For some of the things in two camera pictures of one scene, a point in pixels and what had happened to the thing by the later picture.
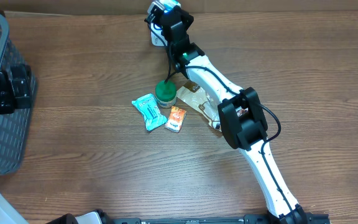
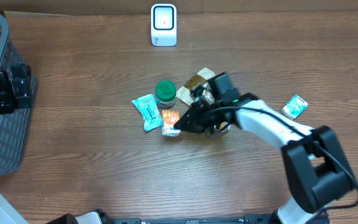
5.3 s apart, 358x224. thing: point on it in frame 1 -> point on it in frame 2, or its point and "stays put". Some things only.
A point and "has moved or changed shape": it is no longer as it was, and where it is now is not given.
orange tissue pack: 176,117 has moved or changed shape
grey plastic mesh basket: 4,139 stays put
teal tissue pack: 169,4 -> 294,107
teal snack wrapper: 147,106 stays put
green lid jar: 166,94 stays put
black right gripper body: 187,19 -> 214,108
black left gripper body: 3,95 stays put
